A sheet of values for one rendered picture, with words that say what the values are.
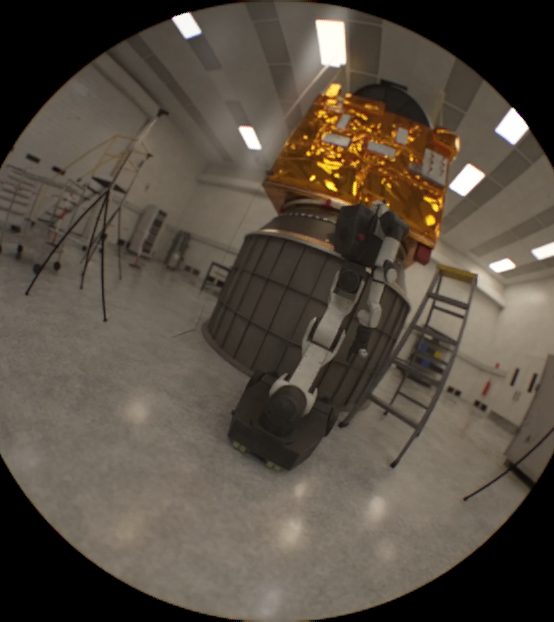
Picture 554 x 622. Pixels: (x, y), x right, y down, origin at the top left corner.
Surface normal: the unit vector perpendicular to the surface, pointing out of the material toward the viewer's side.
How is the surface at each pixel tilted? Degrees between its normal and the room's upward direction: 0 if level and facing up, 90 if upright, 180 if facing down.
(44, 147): 90
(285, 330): 90
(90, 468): 0
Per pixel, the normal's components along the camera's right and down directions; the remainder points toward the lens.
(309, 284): -0.23, -0.04
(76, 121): 0.89, 0.41
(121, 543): 0.40, -0.91
